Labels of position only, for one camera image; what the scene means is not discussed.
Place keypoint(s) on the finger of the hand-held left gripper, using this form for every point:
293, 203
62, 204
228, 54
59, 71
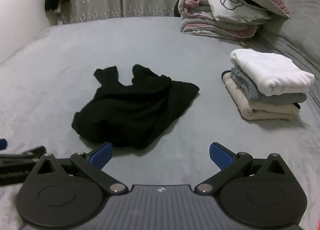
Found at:
25, 155
2, 143

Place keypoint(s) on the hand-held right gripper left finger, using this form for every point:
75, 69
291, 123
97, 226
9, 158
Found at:
102, 156

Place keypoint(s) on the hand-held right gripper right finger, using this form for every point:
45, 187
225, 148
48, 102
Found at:
220, 156

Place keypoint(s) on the beige folded garment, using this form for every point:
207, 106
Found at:
262, 111

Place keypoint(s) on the grey folded garment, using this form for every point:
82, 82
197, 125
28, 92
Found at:
247, 85

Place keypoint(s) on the white folded garment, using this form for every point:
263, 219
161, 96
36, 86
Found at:
270, 72

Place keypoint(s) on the folded floral quilt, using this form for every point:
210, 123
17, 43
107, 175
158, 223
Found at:
212, 27

